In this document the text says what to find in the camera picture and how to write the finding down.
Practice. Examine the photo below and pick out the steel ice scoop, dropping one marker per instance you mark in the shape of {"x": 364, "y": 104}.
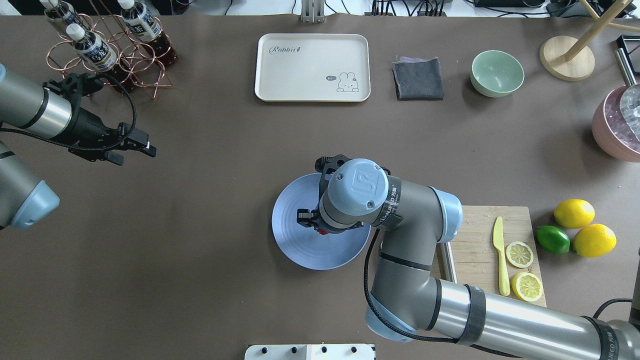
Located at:
{"x": 629, "y": 103}

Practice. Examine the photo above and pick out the lemon slice lower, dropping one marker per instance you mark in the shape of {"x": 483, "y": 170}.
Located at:
{"x": 519, "y": 254}

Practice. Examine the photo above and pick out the green lime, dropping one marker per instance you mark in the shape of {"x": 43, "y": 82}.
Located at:
{"x": 553, "y": 239}

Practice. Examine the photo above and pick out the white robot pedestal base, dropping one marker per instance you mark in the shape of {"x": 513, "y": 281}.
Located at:
{"x": 322, "y": 351}

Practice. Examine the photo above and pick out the yellow plastic knife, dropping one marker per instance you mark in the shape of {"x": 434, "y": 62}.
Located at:
{"x": 499, "y": 244}

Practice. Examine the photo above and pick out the grey folded cloth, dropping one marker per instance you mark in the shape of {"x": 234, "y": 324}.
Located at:
{"x": 418, "y": 79}

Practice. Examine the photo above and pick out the dark drink bottle lower left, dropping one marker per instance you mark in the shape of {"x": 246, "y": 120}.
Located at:
{"x": 98, "y": 54}

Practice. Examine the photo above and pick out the blue plate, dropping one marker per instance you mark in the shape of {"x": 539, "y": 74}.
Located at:
{"x": 305, "y": 246}

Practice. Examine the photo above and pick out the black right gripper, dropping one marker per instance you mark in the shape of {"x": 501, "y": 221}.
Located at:
{"x": 306, "y": 217}

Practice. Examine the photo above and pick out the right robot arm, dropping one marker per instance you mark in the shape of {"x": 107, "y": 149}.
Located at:
{"x": 407, "y": 303}

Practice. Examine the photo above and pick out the dark drink bottle lower right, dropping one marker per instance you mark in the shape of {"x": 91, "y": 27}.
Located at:
{"x": 60, "y": 14}

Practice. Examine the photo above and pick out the wooden cup tree stand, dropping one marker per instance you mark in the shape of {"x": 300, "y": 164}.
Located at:
{"x": 571, "y": 59}

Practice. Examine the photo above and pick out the yellow lemon lower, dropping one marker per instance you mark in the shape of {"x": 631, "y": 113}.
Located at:
{"x": 594, "y": 240}

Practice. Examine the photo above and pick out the dark drink bottle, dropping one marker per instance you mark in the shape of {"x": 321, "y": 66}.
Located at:
{"x": 148, "y": 31}
{"x": 98, "y": 54}
{"x": 60, "y": 14}

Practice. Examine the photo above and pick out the pink bowl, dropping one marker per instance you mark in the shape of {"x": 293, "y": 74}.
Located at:
{"x": 610, "y": 130}

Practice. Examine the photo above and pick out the lemon half upper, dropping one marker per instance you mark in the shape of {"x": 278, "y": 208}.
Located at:
{"x": 526, "y": 286}

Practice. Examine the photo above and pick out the yellow lemon upper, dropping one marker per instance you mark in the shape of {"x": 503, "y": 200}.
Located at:
{"x": 574, "y": 213}

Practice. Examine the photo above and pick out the copper wire bottle rack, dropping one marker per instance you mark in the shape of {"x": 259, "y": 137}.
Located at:
{"x": 129, "y": 44}

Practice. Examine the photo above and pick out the yellow lemon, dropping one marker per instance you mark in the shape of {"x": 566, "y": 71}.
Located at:
{"x": 594, "y": 240}
{"x": 574, "y": 213}

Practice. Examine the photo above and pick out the mint green bowl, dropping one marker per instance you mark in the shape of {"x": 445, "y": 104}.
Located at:
{"x": 496, "y": 74}

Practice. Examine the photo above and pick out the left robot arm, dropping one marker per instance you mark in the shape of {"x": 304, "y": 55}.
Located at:
{"x": 52, "y": 112}

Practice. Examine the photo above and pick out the dark drink bottle upper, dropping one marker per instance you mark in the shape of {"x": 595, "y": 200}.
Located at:
{"x": 148, "y": 31}

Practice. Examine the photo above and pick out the cream rabbit tray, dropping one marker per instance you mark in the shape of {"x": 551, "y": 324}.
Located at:
{"x": 312, "y": 67}

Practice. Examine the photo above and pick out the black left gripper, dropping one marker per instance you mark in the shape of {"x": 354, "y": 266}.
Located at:
{"x": 89, "y": 123}

